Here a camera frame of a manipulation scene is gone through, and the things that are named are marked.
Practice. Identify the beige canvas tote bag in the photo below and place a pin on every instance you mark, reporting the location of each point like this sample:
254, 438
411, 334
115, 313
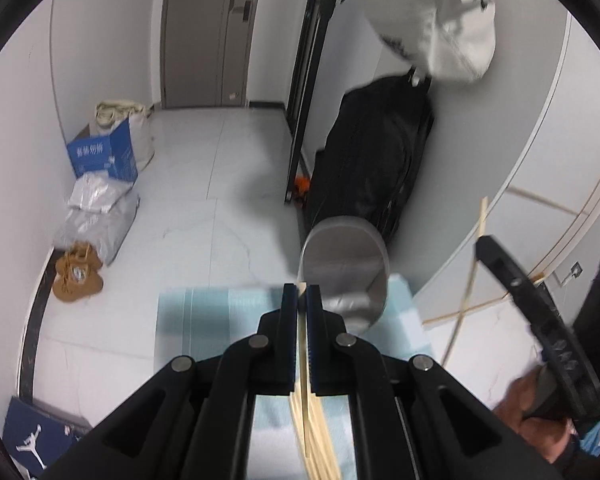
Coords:
111, 114

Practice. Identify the black hanging backpack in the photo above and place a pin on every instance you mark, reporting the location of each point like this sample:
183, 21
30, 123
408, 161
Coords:
373, 152

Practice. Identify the white hanging shoulder bag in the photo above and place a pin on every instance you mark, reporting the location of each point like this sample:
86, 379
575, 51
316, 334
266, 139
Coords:
448, 40

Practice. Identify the black metal coat rack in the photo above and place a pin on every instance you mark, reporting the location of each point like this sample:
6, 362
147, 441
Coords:
316, 17

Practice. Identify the grey plastic parcel bag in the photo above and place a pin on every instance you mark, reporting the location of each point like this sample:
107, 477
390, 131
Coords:
105, 232

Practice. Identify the grey-brown entrance door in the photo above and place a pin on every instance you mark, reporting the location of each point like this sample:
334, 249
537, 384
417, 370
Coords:
204, 52

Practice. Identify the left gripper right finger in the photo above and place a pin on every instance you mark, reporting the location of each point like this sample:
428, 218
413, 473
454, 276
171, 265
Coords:
411, 419

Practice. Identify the white plastic parcel bag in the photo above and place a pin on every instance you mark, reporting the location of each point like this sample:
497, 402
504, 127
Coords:
97, 193

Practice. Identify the white oval utensil holder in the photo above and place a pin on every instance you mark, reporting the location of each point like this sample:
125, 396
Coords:
348, 260

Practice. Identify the blue cardboard box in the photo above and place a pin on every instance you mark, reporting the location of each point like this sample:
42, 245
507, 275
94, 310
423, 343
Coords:
111, 155

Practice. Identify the brown suede shoe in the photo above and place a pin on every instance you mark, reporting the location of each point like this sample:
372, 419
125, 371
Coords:
79, 252
77, 282

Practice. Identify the orange object on floor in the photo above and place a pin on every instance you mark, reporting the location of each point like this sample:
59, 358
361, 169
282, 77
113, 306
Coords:
301, 186

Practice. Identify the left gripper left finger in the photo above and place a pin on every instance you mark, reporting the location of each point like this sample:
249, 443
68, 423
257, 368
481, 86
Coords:
192, 419

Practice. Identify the blue Jordan shoe box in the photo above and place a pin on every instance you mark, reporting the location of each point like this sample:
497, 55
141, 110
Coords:
35, 439

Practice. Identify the person's right hand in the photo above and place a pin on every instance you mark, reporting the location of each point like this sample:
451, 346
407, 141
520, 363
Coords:
549, 438

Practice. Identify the wooden chopstick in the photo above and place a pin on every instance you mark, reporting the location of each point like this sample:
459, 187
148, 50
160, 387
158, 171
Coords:
336, 472
319, 440
298, 420
304, 367
469, 287

